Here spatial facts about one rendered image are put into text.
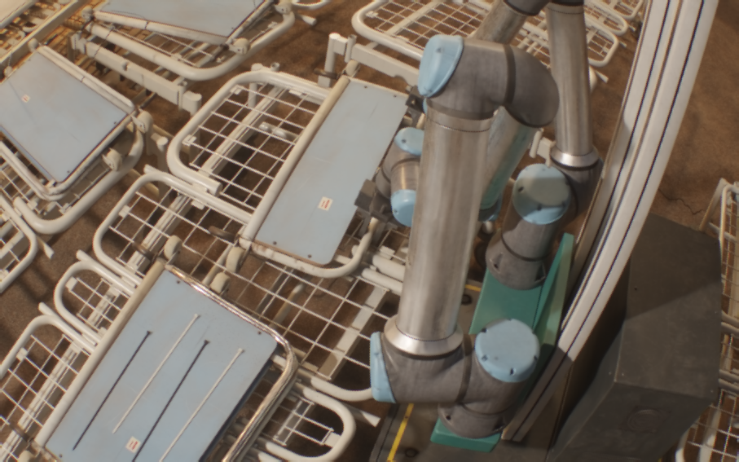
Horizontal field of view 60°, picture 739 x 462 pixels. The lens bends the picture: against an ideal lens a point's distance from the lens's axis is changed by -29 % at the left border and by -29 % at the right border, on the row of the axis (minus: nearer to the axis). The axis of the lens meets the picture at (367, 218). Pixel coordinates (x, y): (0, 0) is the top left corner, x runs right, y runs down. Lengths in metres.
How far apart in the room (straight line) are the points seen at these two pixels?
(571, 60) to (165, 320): 1.14
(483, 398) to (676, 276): 0.60
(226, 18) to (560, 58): 1.37
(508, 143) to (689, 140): 2.50
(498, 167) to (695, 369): 0.71
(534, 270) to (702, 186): 1.84
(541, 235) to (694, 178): 1.89
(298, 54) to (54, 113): 1.48
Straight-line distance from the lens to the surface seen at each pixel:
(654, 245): 1.97
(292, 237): 2.15
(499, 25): 1.86
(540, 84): 1.39
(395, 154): 1.94
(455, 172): 1.41
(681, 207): 3.52
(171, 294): 1.97
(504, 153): 1.61
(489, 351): 1.62
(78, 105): 2.55
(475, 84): 1.35
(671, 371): 1.75
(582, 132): 2.02
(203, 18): 2.91
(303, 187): 2.26
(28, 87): 2.75
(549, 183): 1.98
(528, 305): 2.07
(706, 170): 3.86
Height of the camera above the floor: 2.14
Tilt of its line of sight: 47 degrees down
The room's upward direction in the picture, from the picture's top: 10 degrees clockwise
